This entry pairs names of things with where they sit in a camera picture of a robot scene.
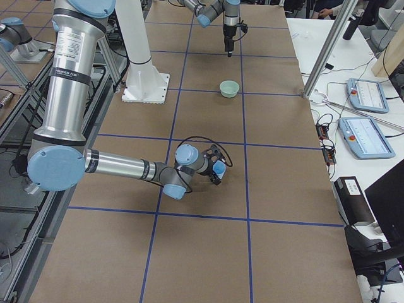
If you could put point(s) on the far blue teach pendant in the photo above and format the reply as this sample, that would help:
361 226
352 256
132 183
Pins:
367 95

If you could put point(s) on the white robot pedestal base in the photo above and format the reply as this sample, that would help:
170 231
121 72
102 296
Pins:
145 84

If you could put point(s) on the near blue teach pendant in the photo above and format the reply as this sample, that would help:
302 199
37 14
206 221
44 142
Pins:
364 138

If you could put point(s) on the black water bottle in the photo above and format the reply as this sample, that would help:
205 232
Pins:
354 22

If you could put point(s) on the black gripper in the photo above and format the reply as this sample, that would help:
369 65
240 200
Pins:
228 32
209 170

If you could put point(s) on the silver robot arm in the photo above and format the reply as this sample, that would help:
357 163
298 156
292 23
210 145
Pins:
207 13
58 157

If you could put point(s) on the blue teach pendant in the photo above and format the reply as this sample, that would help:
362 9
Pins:
367 95
364 138

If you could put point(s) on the light blue plastic cup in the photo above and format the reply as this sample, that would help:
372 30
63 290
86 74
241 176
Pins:
219 168

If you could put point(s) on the black box with white label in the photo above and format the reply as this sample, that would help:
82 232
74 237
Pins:
352 201

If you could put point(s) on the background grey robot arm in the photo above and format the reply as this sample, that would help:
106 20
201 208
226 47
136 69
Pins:
17 41

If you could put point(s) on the small black square pad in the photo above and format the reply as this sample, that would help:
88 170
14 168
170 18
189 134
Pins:
329 66

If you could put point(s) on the aluminium frame post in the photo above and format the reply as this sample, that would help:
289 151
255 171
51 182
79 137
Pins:
328 46

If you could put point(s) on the black computer monitor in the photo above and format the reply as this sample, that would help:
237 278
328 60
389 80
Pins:
385 197

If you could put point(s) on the light green bowl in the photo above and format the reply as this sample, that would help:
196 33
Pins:
229 88

